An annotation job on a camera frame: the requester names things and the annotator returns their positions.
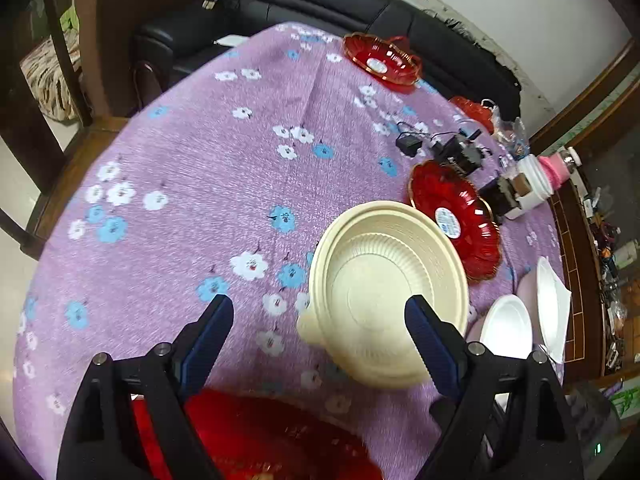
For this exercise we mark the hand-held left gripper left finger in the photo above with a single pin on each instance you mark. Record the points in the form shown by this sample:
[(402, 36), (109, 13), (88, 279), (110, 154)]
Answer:
[(207, 341)]

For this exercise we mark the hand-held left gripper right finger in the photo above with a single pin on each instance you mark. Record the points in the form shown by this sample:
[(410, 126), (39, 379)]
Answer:
[(430, 341)]

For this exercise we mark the cream plastic bowl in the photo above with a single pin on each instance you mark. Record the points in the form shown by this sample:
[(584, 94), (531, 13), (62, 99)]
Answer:
[(380, 280)]

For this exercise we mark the pale pink bowl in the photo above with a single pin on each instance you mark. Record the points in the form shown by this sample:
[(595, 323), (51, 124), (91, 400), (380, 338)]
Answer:
[(526, 287)]

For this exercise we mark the red plate with white label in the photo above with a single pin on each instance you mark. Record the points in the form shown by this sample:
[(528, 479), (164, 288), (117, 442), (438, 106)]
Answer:
[(450, 195)]

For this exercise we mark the clutter of tools on cabinet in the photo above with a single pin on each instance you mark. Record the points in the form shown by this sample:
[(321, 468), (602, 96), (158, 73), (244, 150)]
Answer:
[(607, 260)]

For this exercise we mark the wooden cabinet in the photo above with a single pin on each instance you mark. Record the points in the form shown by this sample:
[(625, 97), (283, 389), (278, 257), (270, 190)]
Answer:
[(575, 240)]

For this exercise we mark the purple floral tablecloth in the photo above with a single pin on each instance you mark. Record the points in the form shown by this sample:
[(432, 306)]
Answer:
[(200, 160)]

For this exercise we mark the black electronic device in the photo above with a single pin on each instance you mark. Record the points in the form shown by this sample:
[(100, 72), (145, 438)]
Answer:
[(462, 157)]

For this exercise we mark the white plastic jar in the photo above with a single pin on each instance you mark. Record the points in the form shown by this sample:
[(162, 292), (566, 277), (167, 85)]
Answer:
[(534, 185)]

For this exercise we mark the black power adapter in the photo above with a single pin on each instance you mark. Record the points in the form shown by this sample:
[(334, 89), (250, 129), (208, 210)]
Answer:
[(407, 146)]

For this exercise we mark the bottle with pink knit sleeve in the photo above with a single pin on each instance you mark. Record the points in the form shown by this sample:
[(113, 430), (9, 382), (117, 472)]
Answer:
[(555, 170)]

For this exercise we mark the clear plastic bottle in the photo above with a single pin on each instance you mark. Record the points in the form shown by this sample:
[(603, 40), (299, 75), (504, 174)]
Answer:
[(517, 142)]

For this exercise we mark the dark wooden chair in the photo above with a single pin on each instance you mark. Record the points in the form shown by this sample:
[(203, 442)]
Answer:
[(65, 170)]

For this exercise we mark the red plastic basket plate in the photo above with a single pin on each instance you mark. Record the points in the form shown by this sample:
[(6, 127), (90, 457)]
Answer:
[(380, 55)]

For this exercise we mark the patterned seat cushion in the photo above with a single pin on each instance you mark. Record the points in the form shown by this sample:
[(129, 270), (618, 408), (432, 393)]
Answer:
[(47, 80)]

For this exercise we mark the brown upholstered chair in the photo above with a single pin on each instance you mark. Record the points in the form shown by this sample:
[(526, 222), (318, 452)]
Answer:
[(110, 35)]

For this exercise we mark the black leather sofa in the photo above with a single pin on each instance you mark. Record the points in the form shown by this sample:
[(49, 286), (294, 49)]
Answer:
[(300, 5)]

